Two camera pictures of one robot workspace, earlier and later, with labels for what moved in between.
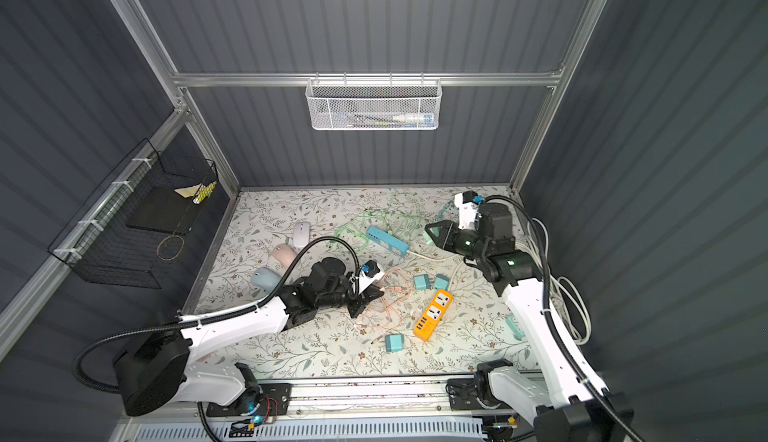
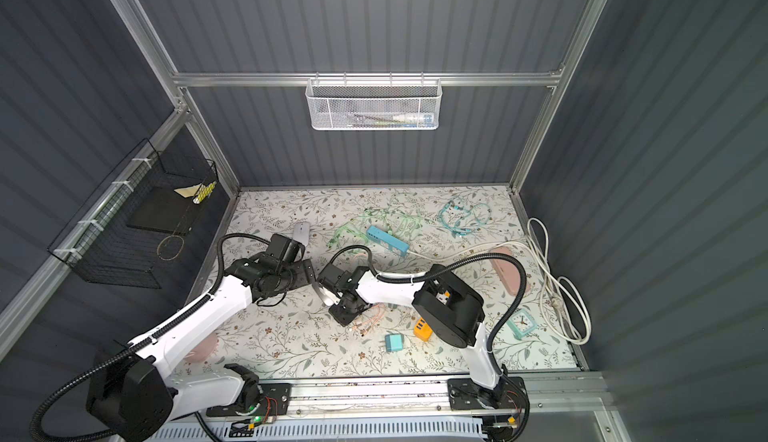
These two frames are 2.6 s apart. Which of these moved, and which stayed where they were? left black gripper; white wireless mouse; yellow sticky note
Moved: left black gripper
Stayed: white wireless mouse; yellow sticky note
